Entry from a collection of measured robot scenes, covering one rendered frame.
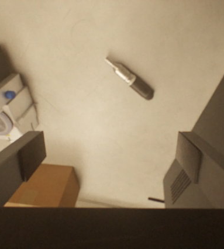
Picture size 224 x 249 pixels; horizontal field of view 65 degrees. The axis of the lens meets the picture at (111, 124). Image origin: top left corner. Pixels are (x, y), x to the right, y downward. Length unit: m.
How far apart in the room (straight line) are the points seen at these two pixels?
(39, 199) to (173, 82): 0.53
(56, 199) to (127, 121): 0.35
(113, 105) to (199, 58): 0.22
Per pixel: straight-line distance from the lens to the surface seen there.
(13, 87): 0.48
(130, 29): 0.38
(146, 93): 0.41
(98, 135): 0.54
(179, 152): 0.17
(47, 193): 0.66
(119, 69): 0.39
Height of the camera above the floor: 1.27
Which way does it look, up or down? 48 degrees down
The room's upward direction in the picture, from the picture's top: 168 degrees counter-clockwise
